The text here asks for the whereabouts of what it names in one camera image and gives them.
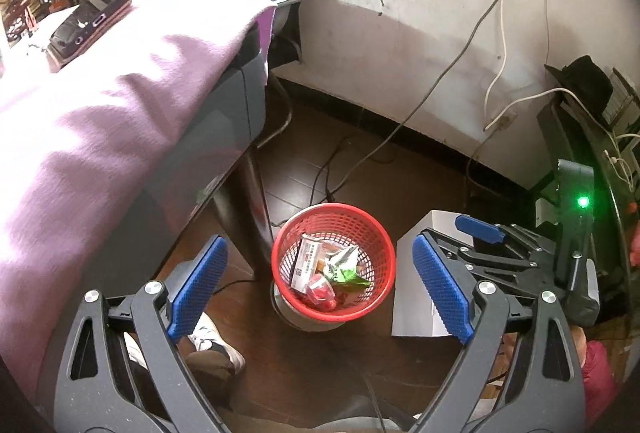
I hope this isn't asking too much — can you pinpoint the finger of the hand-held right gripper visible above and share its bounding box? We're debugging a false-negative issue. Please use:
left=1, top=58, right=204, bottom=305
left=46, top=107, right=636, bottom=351
left=455, top=214, right=558, bottom=260
left=424, top=227, right=556, bottom=288

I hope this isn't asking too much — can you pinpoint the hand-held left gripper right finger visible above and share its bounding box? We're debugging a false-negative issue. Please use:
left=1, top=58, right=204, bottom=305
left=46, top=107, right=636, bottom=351
left=410, top=233, right=587, bottom=433

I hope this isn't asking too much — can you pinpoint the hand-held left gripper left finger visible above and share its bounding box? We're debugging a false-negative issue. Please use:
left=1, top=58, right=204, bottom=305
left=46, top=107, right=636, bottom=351
left=54, top=234, right=230, bottom=433

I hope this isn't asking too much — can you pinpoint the silver green wrapper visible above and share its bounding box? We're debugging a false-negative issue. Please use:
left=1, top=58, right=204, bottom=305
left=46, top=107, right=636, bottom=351
left=320, top=245, right=374, bottom=289

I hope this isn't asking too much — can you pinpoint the red plastic mesh basket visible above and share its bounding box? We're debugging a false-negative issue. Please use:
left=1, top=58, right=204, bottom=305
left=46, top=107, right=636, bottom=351
left=271, top=203, right=397, bottom=325

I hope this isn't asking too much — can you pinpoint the small white printed carton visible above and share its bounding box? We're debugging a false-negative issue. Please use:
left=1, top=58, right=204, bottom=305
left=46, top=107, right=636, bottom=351
left=290, top=235, right=326, bottom=295

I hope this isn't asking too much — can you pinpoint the red wrapper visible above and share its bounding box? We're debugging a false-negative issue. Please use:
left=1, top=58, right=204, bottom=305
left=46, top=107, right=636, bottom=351
left=305, top=275, right=338, bottom=312

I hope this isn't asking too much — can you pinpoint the person's right forearm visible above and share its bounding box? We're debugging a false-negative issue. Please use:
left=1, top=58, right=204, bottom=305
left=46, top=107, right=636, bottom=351
left=570, top=327, right=622, bottom=420

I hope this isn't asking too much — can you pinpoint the white cardboard box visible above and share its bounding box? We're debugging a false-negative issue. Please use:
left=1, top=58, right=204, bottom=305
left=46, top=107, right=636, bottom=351
left=391, top=210, right=477, bottom=338

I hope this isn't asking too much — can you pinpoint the white sneaker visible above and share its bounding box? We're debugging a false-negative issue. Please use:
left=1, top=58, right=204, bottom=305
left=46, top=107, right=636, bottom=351
left=122, top=332, right=152, bottom=372
left=187, top=313, right=246, bottom=376

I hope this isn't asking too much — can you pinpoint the person's leg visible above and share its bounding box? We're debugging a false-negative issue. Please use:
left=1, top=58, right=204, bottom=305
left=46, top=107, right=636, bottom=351
left=182, top=352, right=236, bottom=433

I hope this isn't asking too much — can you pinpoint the grey round object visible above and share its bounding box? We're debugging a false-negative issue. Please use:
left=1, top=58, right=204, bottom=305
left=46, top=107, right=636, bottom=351
left=271, top=280, right=351, bottom=332

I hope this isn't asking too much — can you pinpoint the grey table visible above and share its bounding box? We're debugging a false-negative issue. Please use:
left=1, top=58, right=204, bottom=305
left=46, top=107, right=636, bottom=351
left=37, top=20, right=275, bottom=414

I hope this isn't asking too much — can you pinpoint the black hat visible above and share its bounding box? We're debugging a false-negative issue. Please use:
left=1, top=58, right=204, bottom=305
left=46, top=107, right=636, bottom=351
left=544, top=55, right=615, bottom=114

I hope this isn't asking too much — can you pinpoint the purple cloth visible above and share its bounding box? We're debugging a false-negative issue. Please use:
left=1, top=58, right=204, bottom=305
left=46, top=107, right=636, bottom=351
left=0, top=0, right=278, bottom=364

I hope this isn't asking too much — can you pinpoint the black electronic device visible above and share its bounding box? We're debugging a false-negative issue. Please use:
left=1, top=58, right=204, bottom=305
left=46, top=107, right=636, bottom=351
left=47, top=0, right=134, bottom=66

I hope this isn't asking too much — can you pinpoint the white charger cable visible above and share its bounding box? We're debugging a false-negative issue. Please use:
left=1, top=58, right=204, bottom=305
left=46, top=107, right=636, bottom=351
left=602, top=132, right=640, bottom=186

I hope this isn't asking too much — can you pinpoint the thick white cable with plug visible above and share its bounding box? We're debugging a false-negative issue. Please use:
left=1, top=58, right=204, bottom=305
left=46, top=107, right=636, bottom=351
left=484, top=87, right=617, bottom=134

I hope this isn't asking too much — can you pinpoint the grey power cable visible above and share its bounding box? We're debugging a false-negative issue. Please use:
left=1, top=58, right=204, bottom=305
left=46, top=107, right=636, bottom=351
left=322, top=0, right=523, bottom=204

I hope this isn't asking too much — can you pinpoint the black floor cable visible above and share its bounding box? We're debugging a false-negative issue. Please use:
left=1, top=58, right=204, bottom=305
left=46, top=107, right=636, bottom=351
left=314, top=137, right=397, bottom=204

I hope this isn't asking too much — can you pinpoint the thin white cable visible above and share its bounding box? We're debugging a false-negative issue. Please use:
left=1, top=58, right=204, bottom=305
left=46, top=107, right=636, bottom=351
left=484, top=0, right=510, bottom=130

